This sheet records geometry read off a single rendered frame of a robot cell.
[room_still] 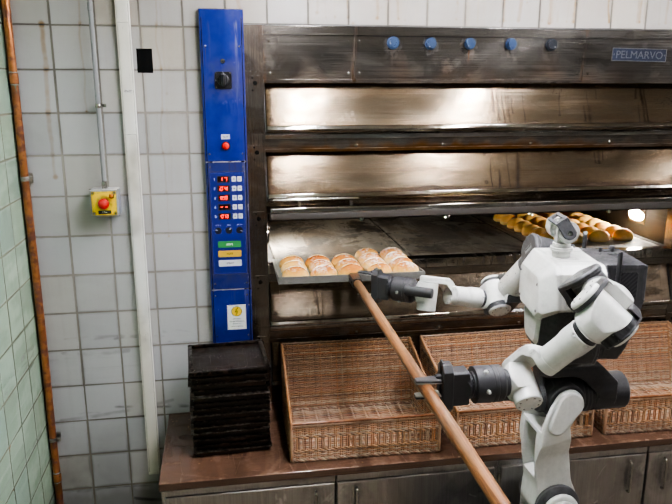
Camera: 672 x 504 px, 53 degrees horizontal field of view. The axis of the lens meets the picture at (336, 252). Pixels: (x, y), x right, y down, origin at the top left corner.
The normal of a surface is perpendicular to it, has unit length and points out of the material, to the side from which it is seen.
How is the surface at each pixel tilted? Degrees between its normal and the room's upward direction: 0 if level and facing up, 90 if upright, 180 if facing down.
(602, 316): 65
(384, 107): 70
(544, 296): 85
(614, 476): 90
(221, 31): 90
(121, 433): 90
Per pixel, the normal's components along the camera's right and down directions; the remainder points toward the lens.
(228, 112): 0.16, 0.23
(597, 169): 0.16, -0.11
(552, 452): 0.24, 0.61
